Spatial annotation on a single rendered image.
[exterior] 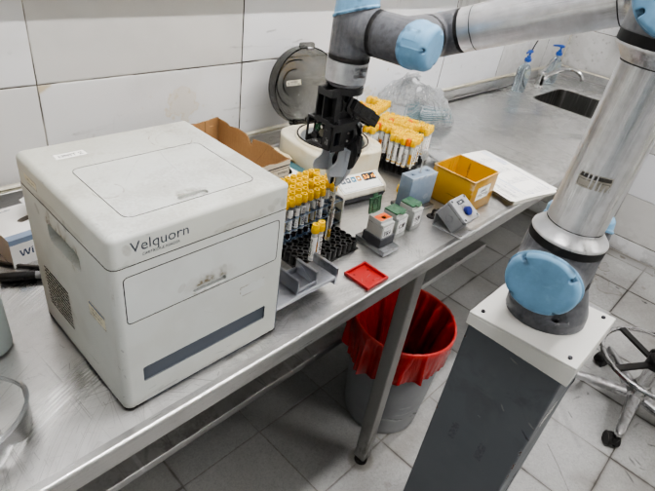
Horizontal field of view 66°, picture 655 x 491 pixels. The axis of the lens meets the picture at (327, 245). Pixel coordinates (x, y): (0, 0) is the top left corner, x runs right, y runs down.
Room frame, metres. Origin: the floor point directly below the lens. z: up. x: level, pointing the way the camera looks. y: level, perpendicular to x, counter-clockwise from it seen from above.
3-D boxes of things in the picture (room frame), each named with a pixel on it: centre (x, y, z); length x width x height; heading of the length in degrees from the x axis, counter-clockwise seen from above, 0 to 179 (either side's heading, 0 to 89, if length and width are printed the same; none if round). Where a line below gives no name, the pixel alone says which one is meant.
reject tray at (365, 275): (0.87, -0.09, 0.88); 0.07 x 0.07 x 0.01; 51
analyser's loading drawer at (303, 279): (0.75, 0.06, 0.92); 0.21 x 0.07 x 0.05; 141
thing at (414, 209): (1.12, -0.19, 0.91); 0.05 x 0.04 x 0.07; 51
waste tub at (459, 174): (1.31, -0.34, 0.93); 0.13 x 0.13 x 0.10; 50
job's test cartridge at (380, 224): (1.01, -0.11, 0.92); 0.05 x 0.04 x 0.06; 49
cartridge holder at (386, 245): (1.01, -0.11, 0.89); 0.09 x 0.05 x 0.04; 49
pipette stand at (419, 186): (1.23, -0.21, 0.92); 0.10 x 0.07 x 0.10; 136
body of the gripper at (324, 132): (0.94, 0.02, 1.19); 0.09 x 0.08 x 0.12; 141
